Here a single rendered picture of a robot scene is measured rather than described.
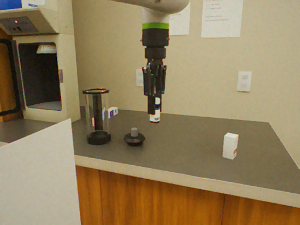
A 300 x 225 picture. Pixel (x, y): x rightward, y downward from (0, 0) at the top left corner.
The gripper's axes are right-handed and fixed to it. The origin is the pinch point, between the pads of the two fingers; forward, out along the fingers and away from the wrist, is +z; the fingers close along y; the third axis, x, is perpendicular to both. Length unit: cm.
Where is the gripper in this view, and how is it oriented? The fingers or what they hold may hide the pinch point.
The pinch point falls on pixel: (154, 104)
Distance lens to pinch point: 79.3
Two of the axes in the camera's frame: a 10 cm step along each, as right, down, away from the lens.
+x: 8.4, 1.5, -5.3
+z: 0.0, 9.6, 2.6
